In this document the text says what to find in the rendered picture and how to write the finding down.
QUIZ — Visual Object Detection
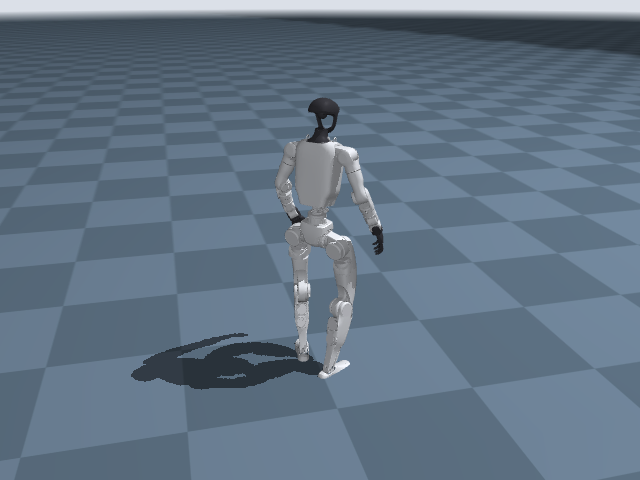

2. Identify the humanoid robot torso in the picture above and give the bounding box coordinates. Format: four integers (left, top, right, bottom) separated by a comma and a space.
295, 134, 344, 248

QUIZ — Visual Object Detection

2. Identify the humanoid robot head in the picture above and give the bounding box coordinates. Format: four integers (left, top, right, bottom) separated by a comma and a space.
306, 98, 340, 143

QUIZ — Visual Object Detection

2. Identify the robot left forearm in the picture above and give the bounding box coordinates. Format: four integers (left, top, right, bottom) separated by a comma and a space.
276, 188, 299, 219

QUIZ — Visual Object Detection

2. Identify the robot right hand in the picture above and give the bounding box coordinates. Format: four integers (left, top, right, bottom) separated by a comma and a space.
372, 226, 383, 255

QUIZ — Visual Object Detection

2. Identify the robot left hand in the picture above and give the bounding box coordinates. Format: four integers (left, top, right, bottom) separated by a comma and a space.
287, 207, 305, 225

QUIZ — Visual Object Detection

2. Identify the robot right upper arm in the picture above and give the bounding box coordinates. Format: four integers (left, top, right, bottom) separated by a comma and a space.
335, 146, 368, 205

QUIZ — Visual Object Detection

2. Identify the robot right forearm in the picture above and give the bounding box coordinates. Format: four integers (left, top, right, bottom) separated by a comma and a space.
359, 188, 382, 232

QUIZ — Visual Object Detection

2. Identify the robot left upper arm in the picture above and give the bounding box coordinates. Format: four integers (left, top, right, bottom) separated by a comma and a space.
275, 141, 299, 193

